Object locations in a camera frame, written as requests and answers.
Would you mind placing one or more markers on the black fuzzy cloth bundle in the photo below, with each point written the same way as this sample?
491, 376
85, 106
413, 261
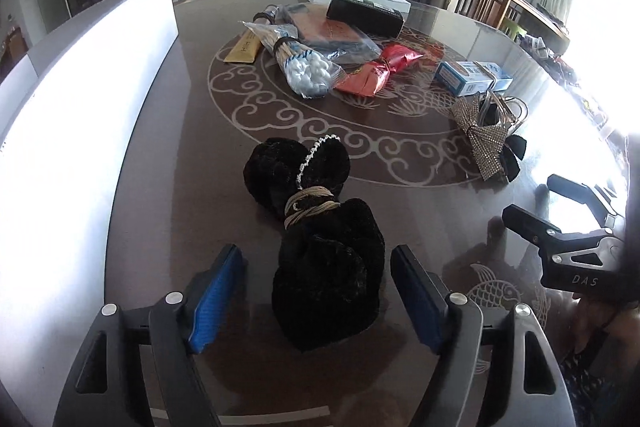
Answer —
325, 267

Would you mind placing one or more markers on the wooden side desk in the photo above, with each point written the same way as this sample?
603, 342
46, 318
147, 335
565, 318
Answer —
537, 19

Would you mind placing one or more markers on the large white cardboard box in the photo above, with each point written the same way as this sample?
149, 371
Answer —
75, 132

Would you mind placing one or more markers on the person's dark patterned clothing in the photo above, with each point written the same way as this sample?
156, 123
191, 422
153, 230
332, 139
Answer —
595, 382

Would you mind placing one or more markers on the tan packet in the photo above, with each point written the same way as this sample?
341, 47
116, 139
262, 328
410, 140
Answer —
243, 49

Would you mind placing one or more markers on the red packet bundle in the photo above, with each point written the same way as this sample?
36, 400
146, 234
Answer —
372, 74

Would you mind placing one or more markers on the rhinestone bow hair clip bundle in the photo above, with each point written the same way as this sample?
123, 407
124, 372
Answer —
482, 139

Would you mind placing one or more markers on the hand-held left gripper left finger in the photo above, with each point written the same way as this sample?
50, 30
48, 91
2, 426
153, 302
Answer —
216, 302

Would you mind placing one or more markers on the black rectangular box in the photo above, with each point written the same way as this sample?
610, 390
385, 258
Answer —
365, 14

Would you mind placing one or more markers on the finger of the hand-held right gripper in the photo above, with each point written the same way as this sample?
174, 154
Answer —
530, 224
575, 187

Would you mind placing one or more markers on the blue and white box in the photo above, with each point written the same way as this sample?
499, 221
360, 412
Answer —
470, 77

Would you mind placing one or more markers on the cotton swab bag bundle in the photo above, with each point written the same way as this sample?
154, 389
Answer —
305, 69

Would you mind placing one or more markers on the clear zip bag orange item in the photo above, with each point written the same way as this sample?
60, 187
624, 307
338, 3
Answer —
330, 32

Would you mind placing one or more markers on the silver cylinder bottle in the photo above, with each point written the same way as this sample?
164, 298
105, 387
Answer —
266, 14

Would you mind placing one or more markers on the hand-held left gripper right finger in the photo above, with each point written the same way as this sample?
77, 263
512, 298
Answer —
419, 302

